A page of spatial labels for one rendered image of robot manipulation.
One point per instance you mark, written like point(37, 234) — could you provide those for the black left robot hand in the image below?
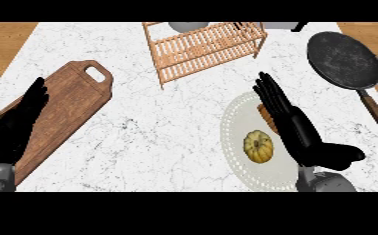
point(22, 119)

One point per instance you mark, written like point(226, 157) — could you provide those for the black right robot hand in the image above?
point(295, 129)

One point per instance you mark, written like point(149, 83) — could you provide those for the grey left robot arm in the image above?
point(6, 178)

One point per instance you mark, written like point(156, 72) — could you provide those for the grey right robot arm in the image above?
point(322, 181)

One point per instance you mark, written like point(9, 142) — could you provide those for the yellow squash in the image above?
point(258, 146)

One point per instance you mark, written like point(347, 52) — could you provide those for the white round placemat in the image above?
point(248, 145)

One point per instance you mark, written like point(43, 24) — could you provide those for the wooden tiered shelf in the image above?
point(204, 50)

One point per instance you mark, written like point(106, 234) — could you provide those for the orange-brown ridged item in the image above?
point(267, 117)

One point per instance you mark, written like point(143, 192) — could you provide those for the brown wooden cutting board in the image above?
point(60, 112)

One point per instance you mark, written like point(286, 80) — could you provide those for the dark grey frying pan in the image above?
point(344, 64)

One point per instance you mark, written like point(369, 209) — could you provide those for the grey round bowl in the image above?
point(187, 26)

